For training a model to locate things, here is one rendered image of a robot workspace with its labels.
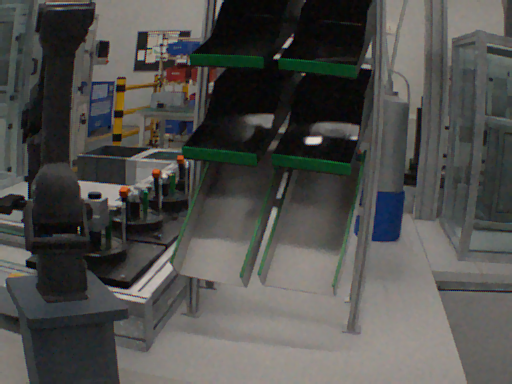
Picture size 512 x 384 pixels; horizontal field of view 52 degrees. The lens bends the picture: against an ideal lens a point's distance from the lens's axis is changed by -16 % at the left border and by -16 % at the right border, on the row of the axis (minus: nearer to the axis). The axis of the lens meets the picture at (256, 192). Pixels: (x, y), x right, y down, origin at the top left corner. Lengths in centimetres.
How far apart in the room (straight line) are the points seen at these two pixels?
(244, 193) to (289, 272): 18
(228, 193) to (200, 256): 14
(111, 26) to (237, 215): 1164
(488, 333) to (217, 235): 97
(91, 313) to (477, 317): 125
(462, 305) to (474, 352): 18
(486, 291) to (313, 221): 77
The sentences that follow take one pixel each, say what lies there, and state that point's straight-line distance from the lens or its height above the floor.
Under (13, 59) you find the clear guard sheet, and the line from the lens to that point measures 145.
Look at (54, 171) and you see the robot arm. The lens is 74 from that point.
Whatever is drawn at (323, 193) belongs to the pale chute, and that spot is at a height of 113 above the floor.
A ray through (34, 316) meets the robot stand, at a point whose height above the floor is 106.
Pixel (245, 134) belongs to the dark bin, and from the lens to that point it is 109.
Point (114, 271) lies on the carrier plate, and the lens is 113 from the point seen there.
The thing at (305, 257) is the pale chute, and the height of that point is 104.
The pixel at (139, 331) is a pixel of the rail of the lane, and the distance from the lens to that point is 104.
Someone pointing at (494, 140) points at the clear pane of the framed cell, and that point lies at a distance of 172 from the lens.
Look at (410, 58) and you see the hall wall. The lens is 1158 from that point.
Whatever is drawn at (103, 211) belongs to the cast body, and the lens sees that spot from 119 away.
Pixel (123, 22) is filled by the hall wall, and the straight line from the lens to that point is 1255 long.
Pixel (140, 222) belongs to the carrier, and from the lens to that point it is 139.
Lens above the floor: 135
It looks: 12 degrees down
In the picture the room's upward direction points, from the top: 4 degrees clockwise
